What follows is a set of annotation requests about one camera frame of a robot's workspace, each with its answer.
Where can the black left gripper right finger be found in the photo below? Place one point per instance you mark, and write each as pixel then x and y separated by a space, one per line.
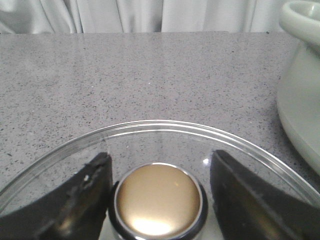
pixel 249 208

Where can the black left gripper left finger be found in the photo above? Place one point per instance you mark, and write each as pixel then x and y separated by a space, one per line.
pixel 75 210

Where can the glass pot lid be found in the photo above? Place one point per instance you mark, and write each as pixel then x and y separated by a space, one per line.
pixel 161 188

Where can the pale green electric pot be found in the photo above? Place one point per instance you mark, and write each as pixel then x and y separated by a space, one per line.
pixel 298 92

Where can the white pleated curtain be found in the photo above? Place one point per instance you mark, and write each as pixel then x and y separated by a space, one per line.
pixel 138 16

